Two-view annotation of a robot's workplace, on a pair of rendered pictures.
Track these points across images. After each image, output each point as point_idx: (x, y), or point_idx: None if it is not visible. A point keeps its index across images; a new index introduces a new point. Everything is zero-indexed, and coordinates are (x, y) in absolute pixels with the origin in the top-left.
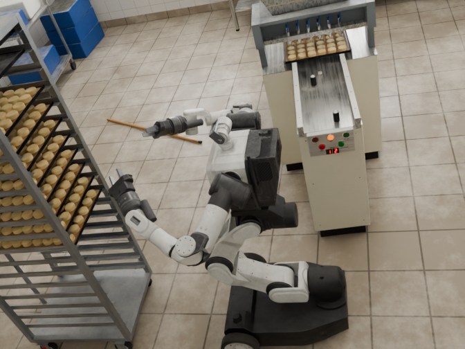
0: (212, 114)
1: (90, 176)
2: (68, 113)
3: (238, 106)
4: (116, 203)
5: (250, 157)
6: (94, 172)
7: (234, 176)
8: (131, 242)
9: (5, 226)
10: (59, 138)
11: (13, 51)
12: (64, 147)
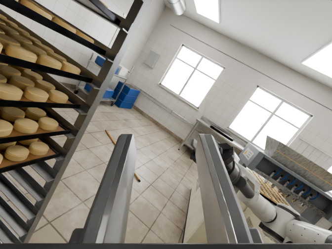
0: (259, 194)
1: (63, 129)
2: (133, 30)
3: (294, 214)
4: (56, 186)
5: None
6: (74, 129)
7: None
8: (20, 241)
9: None
10: (87, 36)
11: None
12: (77, 66)
